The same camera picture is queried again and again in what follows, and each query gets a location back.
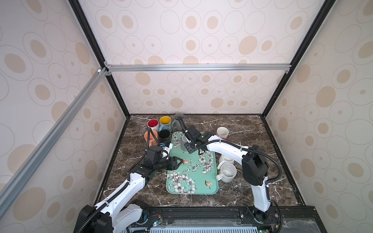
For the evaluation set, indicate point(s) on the mint green floral tray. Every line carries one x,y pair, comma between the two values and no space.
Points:
197,175

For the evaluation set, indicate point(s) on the black mug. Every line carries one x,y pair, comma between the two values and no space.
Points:
165,137

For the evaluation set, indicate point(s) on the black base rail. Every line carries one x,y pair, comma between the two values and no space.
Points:
289,219

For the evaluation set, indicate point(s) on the cream mug orange handle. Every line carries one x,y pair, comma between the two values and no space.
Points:
151,138

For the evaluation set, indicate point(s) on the small light grey mug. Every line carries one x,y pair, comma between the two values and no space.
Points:
183,143

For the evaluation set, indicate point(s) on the white mug red inside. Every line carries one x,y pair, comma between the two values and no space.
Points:
154,124

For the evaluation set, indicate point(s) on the blue butterfly mug yellow inside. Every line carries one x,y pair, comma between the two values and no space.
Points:
165,124

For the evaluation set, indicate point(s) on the tall dark grey mug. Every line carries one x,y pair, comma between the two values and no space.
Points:
176,126

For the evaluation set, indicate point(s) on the black frame post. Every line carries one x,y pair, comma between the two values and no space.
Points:
310,35
94,45

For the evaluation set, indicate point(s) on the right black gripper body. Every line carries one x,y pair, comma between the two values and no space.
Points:
192,132

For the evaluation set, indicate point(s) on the cream beige mug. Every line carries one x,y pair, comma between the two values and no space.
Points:
227,173

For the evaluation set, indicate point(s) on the pale pink mug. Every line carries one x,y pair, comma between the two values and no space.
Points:
222,132

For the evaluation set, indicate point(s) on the horizontal aluminium frame bar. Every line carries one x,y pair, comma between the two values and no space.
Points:
205,67

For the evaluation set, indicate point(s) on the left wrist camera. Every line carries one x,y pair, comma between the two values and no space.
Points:
166,151

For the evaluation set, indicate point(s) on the left black frame post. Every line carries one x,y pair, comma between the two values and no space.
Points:
94,45

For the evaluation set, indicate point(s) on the right black frame post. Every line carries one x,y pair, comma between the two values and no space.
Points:
310,35

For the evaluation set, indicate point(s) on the large white mug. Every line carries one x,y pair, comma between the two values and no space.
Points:
224,160

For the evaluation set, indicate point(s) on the left diagonal aluminium bar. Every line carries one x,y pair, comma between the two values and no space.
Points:
32,163

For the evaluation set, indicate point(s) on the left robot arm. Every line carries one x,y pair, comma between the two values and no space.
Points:
122,189

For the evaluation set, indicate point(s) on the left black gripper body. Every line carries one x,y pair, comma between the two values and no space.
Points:
162,164

